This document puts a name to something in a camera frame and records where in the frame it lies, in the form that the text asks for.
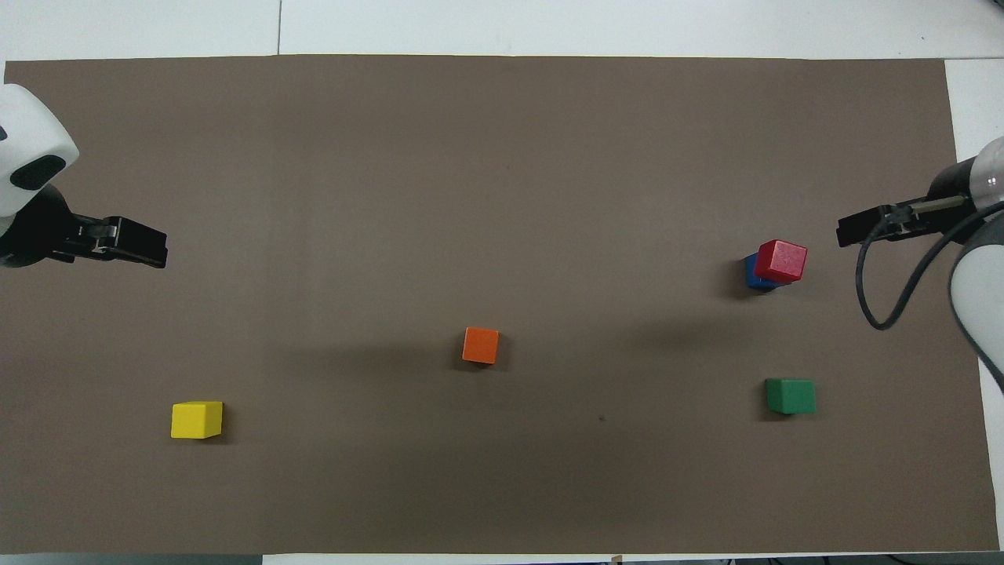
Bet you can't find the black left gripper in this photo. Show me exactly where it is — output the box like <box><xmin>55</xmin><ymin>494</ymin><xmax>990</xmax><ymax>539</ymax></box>
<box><xmin>0</xmin><ymin>184</ymin><xmax>169</xmax><ymax>270</ymax></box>

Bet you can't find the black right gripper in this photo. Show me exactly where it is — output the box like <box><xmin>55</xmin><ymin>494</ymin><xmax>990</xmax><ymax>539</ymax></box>
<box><xmin>836</xmin><ymin>185</ymin><xmax>977</xmax><ymax>250</ymax></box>

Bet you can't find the green cube block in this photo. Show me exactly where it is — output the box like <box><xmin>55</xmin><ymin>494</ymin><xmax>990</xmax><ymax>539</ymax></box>
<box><xmin>765</xmin><ymin>377</ymin><xmax>817</xmax><ymax>416</ymax></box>

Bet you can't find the red cube block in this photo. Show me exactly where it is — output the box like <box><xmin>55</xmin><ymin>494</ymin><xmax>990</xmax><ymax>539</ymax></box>
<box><xmin>754</xmin><ymin>239</ymin><xmax>809</xmax><ymax>285</ymax></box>

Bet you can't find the orange cube block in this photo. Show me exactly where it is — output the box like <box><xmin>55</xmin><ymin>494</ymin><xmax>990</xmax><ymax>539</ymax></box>
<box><xmin>461</xmin><ymin>326</ymin><xmax>501</xmax><ymax>366</ymax></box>

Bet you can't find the yellow cube block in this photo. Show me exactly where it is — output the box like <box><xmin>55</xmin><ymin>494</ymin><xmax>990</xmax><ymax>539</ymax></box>
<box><xmin>170</xmin><ymin>400</ymin><xmax>225</xmax><ymax>441</ymax></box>

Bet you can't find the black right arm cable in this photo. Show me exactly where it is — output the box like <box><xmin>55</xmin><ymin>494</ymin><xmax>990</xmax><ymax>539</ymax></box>
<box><xmin>856</xmin><ymin>202</ymin><xmax>1004</xmax><ymax>332</ymax></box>

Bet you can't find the brown table mat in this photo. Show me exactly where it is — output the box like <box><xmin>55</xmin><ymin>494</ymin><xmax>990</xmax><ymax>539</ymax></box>
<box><xmin>0</xmin><ymin>53</ymin><xmax>1002</xmax><ymax>557</ymax></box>

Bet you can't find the blue cube block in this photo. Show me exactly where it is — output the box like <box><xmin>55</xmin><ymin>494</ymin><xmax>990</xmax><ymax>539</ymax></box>
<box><xmin>743</xmin><ymin>253</ymin><xmax>788</xmax><ymax>293</ymax></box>

